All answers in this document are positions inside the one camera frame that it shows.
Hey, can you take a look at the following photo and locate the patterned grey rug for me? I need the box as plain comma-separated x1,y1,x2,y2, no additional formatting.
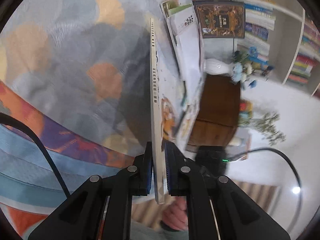
0,0,190,240

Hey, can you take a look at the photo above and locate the white Shanhaijing book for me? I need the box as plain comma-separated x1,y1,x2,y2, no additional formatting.
150,17,184,204

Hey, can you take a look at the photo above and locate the green poetry book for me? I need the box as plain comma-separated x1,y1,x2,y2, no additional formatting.
160,0,192,18

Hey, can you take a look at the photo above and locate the white bookshelf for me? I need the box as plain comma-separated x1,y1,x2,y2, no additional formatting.
236,0,319,96

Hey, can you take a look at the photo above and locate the dark ornate encyclopedia book lower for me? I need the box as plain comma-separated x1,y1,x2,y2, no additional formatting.
194,1,246,38

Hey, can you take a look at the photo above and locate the white wisdom stories book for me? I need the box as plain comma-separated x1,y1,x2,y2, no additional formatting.
176,74,204,142

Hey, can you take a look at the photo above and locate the person's right hand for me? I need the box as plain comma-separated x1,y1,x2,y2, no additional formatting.
162,197,188,231

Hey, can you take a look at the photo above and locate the green potted plant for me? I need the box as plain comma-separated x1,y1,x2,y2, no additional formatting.
238,112,286,146

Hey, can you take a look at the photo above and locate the brown wooden cabinet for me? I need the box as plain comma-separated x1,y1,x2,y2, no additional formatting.
186,74,240,152

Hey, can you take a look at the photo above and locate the white ceramic vase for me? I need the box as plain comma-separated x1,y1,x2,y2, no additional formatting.
204,59,234,76

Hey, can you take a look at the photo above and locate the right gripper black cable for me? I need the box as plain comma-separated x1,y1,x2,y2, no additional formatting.
224,147,303,235

